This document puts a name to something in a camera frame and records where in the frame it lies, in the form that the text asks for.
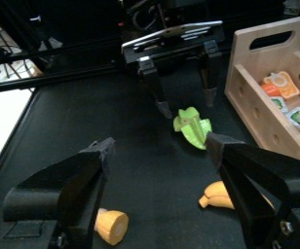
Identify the light wooden crate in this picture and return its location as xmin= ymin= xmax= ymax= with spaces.
xmin=224 ymin=14 xmax=300 ymax=166

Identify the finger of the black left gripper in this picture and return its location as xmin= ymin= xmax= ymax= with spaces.
xmin=198 ymin=40 xmax=223 ymax=108
xmin=136 ymin=56 xmax=175 ymax=120

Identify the green star fruit toy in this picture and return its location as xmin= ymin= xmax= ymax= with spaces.
xmin=172 ymin=106 xmax=214 ymax=151

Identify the black frame rail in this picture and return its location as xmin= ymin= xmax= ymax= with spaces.
xmin=0 ymin=62 xmax=130 ymax=95
xmin=7 ymin=36 xmax=124 ymax=63

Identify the yellow toy squash half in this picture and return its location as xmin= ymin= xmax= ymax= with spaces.
xmin=92 ymin=207 xmax=130 ymax=246

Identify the black tripod stand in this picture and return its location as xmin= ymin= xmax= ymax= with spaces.
xmin=0 ymin=9 xmax=40 ymax=82

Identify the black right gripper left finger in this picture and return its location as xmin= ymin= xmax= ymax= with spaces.
xmin=1 ymin=136 xmax=116 ymax=249

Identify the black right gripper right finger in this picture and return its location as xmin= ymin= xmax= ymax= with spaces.
xmin=204 ymin=131 xmax=300 ymax=249

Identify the yellow toy banana bunch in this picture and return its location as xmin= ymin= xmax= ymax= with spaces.
xmin=198 ymin=180 xmax=274 ymax=211

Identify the small cube green print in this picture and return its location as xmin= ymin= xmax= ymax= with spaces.
xmin=270 ymin=95 xmax=290 ymax=114

